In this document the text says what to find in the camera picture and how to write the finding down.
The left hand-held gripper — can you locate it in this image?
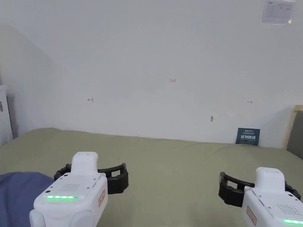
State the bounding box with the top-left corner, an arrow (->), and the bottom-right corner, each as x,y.
29,152 -> 129,227

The dark teal sign card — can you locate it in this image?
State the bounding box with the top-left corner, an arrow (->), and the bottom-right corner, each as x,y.
235,127 -> 261,147

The bed with pale green sheet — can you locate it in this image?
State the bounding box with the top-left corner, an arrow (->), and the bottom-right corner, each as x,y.
0,127 -> 303,227

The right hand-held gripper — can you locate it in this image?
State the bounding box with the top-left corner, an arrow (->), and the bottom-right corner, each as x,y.
218,167 -> 303,227

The grey padded headboard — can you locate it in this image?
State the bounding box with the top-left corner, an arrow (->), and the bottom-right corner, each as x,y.
286,105 -> 303,160

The dark blue garment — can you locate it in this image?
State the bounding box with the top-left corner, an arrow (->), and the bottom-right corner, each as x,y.
0,172 -> 55,227

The white paper notice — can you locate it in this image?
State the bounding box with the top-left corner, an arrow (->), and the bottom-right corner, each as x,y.
258,0 -> 297,25

